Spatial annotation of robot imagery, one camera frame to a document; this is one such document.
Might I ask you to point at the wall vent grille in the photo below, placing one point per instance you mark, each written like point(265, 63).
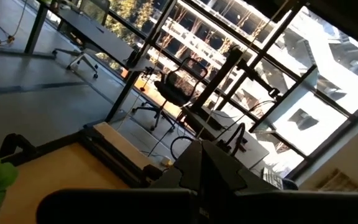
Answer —
point(337, 182)

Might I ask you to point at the grey office desk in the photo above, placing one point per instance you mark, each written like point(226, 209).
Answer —
point(253, 152)

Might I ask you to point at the grey swivel chair base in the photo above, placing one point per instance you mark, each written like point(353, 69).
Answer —
point(81, 55)

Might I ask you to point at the white computer keyboard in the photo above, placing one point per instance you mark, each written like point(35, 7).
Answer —
point(272, 179)

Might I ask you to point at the yellow power plug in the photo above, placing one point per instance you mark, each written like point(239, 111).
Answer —
point(166, 161)

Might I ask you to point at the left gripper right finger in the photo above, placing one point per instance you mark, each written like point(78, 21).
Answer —
point(275, 208)

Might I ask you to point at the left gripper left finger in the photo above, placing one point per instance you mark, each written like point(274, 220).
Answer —
point(120, 207)

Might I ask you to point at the black aluminium table frame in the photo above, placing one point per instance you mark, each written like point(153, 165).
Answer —
point(113, 161)

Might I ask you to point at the black mesh office chair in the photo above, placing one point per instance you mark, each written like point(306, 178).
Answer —
point(174, 90)

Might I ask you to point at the dark long desk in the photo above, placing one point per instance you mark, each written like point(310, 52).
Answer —
point(98, 35)

